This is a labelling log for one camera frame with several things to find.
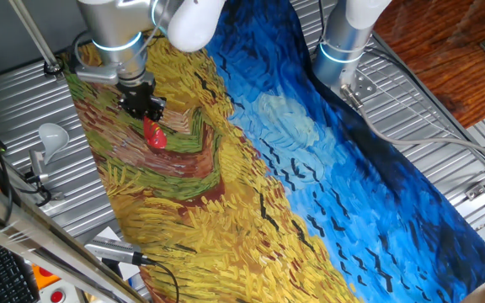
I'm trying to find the grey box with red button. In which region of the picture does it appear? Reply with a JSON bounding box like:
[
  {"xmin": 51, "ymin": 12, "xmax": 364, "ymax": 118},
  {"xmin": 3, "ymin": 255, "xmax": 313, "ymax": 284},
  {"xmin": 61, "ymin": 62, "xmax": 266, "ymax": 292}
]
[{"xmin": 39, "ymin": 280, "xmax": 80, "ymax": 303}]

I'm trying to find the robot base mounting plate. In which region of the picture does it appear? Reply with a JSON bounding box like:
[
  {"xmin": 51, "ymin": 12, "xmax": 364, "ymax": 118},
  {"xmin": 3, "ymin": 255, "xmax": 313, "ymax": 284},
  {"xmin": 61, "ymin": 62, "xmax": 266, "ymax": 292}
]
[{"xmin": 349, "ymin": 74, "xmax": 379, "ymax": 101}]

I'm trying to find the grey plastic ladle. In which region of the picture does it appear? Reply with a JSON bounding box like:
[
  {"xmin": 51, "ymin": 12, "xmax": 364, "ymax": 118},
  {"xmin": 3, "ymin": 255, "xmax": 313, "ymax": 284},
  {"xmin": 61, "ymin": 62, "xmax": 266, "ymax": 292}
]
[{"xmin": 37, "ymin": 122, "xmax": 71, "ymax": 166}]

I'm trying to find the red toy pepper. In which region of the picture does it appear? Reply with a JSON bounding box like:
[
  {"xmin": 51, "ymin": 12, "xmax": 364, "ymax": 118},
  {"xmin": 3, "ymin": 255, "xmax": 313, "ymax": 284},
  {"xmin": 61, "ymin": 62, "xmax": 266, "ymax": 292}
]
[{"xmin": 141, "ymin": 115, "xmax": 169, "ymax": 150}]

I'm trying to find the aluminium frame bar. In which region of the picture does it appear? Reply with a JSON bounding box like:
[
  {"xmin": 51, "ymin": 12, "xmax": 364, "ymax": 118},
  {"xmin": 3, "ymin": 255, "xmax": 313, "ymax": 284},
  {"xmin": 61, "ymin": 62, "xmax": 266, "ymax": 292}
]
[{"xmin": 0, "ymin": 169, "xmax": 147, "ymax": 303}]

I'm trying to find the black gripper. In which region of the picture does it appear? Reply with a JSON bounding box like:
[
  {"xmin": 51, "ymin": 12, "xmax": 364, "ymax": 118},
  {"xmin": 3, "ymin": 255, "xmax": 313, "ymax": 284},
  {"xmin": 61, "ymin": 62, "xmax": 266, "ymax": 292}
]
[{"xmin": 117, "ymin": 79, "xmax": 168, "ymax": 124}]

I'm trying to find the thin metal pole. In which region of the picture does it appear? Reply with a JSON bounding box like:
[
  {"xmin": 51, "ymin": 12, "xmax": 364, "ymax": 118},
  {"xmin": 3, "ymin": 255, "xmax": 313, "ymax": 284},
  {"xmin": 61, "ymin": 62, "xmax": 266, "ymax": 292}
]
[{"xmin": 8, "ymin": 0, "xmax": 65, "ymax": 77}]

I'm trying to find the black camera cable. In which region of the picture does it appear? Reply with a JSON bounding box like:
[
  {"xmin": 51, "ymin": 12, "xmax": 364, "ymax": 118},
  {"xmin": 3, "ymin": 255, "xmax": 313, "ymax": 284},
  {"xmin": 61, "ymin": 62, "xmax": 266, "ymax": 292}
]
[{"xmin": 140, "ymin": 254, "xmax": 181, "ymax": 303}]

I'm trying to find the Van Gogh painting tablecloth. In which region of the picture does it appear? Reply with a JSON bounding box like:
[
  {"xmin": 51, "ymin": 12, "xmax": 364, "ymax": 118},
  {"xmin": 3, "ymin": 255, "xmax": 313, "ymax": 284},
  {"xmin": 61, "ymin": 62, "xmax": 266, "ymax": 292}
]
[{"xmin": 59, "ymin": 0, "xmax": 485, "ymax": 303}]

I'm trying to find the orange box with red button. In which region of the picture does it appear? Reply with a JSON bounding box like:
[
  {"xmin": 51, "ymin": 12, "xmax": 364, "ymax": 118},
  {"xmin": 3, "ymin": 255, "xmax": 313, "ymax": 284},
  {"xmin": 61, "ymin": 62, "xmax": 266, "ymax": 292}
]
[{"xmin": 30, "ymin": 263, "xmax": 61, "ymax": 290}]

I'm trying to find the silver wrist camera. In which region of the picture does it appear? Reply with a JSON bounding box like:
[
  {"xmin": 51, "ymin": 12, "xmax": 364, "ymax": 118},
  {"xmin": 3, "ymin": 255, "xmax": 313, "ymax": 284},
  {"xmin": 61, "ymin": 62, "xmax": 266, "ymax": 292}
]
[{"xmin": 74, "ymin": 65, "xmax": 120, "ymax": 87}]

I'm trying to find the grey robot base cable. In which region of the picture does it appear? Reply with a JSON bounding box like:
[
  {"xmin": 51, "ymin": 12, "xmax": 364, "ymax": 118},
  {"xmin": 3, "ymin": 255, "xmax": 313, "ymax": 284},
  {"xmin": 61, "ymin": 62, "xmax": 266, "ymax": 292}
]
[{"xmin": 340, "ymin": 83, "xmax": 485, "ymax": 170}]

